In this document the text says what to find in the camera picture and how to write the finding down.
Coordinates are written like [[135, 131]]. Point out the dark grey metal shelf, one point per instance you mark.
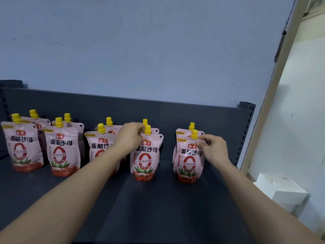
[[162, 205]]

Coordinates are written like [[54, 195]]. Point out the beige door frame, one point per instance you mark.
[[274, 83]]

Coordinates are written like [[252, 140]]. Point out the white box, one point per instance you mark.
[[279, 189]]

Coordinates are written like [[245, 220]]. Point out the black perforated shelf upright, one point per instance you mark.
[[247, 124]]

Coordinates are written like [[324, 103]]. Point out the person's left forearm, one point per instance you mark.
[[58, 198]]

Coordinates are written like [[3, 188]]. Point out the person's right thumb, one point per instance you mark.
[[200, 143]]

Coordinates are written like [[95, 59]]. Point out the pink spouted sauce pouch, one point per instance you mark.
[[187, 162], [144, 160]]

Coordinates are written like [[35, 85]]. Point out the person's right hand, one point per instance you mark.
[[215, 149]]

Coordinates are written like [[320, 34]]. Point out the rows of pink yellow-capped pouches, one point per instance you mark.
[[62, 149]]

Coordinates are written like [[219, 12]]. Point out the person's right forearm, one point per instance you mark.
[[256, 205]]

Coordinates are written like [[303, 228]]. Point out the person's left thumb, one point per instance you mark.
[[140, 138]]

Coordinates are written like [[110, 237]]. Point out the person's left hand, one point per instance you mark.
[[128, 138]]

